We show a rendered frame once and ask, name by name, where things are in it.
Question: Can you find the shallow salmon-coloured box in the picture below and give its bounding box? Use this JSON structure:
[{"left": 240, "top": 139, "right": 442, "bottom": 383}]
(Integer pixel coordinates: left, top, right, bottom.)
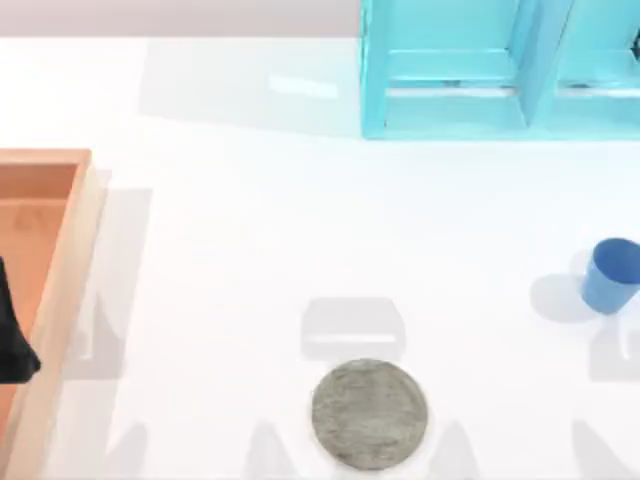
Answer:
[{"left": 0, "top": 148, "right": 107, "bottom": 480}]

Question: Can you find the blue cup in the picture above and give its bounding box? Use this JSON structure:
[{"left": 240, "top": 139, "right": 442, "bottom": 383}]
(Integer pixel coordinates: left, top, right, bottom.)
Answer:
[{"left": 579, "top": 237, "right": 640, "bottom": 316}]

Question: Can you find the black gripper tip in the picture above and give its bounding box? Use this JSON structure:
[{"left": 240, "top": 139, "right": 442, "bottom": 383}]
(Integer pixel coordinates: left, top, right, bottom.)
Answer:
[{"left": 0, "top": 256, "right": 42, "bottom": 385}]

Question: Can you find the light blue rack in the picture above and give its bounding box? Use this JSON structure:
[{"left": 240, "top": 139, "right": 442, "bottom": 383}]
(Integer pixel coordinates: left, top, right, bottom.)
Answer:
[{"left": 358, "top": 0, "right": 640, "bottom": 142}]

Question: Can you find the round grey coaster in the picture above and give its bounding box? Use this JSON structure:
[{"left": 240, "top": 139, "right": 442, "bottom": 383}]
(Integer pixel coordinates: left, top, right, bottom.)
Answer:
[{"left": 310, "top": 358, "right": 430, "bottom": 472}]

